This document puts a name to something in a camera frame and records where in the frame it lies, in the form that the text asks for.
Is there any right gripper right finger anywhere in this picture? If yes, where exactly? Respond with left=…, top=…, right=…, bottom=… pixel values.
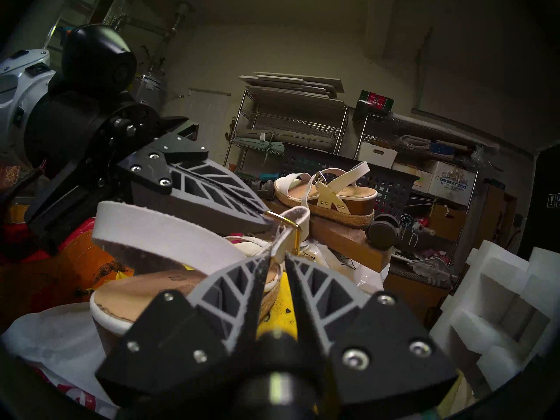
left=284, top=254, right=458, bottom=417

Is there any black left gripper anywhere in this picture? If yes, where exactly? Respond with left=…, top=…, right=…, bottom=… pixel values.
left=24, top=91, right=274, bottom=253

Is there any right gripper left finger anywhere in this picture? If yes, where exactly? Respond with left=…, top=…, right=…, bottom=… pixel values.
left=95, top=253, right=272, bottom=406

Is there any white strap wedge sandal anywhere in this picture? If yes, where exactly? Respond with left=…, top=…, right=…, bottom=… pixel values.
left=90, top=200, right=311, bottom=358
left=274, top=161, right=378, bottom=229

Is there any white panel door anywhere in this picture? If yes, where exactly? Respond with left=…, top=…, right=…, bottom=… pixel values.
left=173, top=89, right=232, bottom=161

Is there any teal seat cushion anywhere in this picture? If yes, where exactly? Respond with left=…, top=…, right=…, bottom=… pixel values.
left=245, top=141, right=285, bottom=155

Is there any white crumpled plastic bag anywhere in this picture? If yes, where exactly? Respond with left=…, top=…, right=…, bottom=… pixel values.
left=302, top=240, right=390, bottom=293

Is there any grey water heater tank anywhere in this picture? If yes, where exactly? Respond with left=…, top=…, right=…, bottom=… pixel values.
left=131, top=71, right=167, bottom=113

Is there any yellow terry towel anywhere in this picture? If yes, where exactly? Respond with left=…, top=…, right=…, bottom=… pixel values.
left=258, top=270, right=298, bottom=341

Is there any wooden caster dolly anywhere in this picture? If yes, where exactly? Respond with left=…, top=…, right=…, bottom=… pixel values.
left=262, top=178, right=401, bottom=273

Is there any beige seat cushion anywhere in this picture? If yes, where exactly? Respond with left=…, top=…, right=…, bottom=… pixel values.
left=236, top=130, right=335, bottom=151

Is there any white boards stack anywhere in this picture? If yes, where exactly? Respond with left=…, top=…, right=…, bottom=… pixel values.
left=238, top=71, right=345, bottom=100

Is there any white foam packing block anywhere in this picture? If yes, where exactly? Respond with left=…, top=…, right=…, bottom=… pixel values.
left=431, top=240, right=560, bottom=393

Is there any white red-logo plastic bag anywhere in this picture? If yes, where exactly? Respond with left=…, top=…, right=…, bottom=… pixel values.
left=0, top=301, right=119, bottom=420

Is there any brown cardboard box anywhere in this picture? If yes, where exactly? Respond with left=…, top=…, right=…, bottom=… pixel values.
left=429, top=203, right=466, bottom=242

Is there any red orange patterned fabric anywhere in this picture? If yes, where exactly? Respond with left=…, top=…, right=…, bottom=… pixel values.
left=0, top=161, right=132, bottom=332

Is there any black plastic mesh basket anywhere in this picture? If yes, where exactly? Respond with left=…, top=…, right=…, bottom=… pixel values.
left=280, top=143, right=420, bottom=218

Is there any white labelled cardboard box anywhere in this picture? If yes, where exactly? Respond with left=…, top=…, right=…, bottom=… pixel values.
left=392, top=162, right=434, bottom=194

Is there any brown wooden cabinet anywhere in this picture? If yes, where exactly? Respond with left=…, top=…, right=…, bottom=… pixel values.
left=477, top=183, right=519, bottom=249

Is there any white Gildan activewear carton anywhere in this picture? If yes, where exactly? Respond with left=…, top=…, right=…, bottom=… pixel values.
left=427, top=160, right=476, bottom=205

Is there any white storage bin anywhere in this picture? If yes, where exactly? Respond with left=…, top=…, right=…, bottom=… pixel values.
left=357, top=143, right=399, bottom=168

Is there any red ice snowman box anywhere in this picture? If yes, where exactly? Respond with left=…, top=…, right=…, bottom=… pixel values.
left=354, top=90, right=394, bottom=118

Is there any black flight case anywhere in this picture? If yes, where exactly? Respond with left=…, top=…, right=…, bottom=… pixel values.
left=518, top=143, right=560, bottom=258

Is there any chrome wire shelving rack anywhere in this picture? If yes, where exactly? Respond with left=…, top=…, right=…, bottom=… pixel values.
left=223, top=89, right=350, bottom=179
left=354, top=113, right=480, bottom=258

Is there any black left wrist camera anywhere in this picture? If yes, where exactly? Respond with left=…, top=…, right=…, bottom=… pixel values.
left=61, top=24, right=137, bottom=96

